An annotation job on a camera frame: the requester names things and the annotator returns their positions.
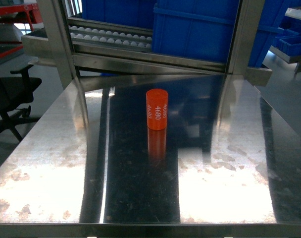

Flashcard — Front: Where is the orange cylindrical capacitor 4680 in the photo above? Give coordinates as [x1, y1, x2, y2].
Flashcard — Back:
[146, 89, 168, 130]

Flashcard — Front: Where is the large blue plastic crate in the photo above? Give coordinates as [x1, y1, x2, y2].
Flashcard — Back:
[152, 0, 290, 67]

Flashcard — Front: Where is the stainless steel roller rack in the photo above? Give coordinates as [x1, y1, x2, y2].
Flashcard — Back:
[22, 0, 272, 87]

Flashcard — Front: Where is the blue plastic bin rear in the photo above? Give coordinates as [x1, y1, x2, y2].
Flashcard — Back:
[82, 0, 156, 29]

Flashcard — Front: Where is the blue plastic bin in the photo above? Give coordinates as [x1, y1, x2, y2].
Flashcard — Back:
[272, 30, 301, 57]
[82, 0, 156, 29]

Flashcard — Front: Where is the black office chair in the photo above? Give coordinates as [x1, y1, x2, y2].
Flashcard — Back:
[0, 64, 42, 141]

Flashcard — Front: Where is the blue plastic bin far right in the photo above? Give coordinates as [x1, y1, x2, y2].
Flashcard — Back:
[272, 30, 301, 57]

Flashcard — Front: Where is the red metal frame table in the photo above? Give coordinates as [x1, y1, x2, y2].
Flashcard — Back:
[0, 0, 43, 60]

